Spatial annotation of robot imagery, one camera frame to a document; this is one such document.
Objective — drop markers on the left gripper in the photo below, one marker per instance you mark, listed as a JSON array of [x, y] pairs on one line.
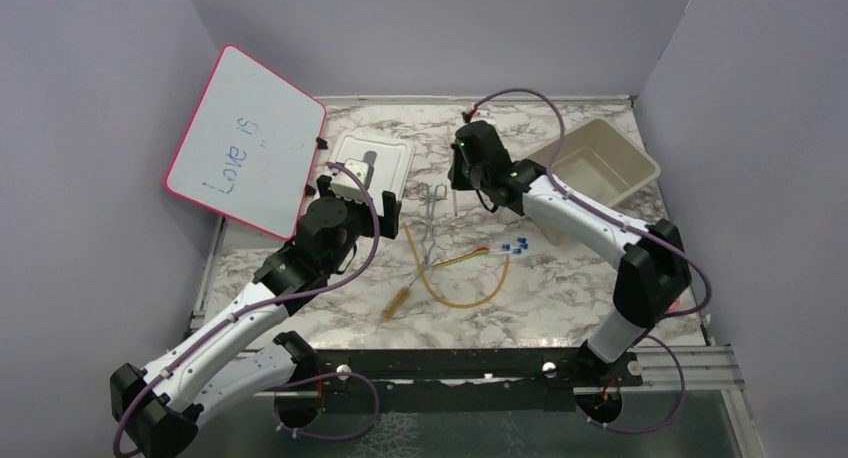
[[388, 222]]

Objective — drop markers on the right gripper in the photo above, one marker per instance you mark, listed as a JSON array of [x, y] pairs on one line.
[[457, 181]]

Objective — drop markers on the yellow rubber tubing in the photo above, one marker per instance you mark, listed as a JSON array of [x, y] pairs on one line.
[[465, 285]]

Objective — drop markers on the metal crucible tongs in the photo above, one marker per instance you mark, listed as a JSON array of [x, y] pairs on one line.
[[430, 196]]

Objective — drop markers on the test tube brush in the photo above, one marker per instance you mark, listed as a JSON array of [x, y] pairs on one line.
[[402, 295]]

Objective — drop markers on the beige plastic bin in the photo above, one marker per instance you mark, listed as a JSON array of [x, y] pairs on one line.
[[600, 162]]

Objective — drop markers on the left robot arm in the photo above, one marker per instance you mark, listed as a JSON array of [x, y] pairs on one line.
[[162, 405]]

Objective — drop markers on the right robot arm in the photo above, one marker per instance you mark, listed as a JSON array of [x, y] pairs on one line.
[[651, 273]]

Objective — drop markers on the white plastic bin lid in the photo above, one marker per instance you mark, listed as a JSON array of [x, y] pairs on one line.
[[392, 159]]

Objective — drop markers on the stacked coloured plastic spoons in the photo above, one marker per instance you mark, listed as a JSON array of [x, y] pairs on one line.
[[478, 252]]

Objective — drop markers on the pink framed whiteboard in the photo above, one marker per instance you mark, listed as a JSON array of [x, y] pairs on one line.
[[249, 147]]

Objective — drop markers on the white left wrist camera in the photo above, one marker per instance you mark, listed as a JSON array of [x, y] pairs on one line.
[[350, 180]]

